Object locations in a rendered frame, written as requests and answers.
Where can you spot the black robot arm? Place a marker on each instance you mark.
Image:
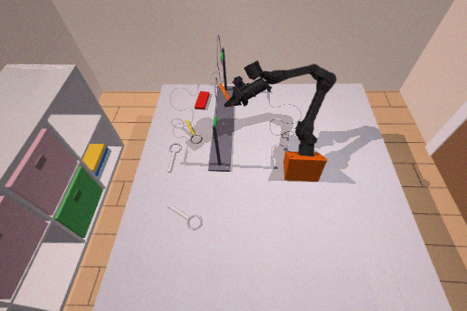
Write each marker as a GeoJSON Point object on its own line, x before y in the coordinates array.
{"type": "Point", "coordinates": [325, 82]}

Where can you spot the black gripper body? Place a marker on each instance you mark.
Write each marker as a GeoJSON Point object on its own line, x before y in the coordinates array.
{"type": "Point", "coordinates": [245, 94]}

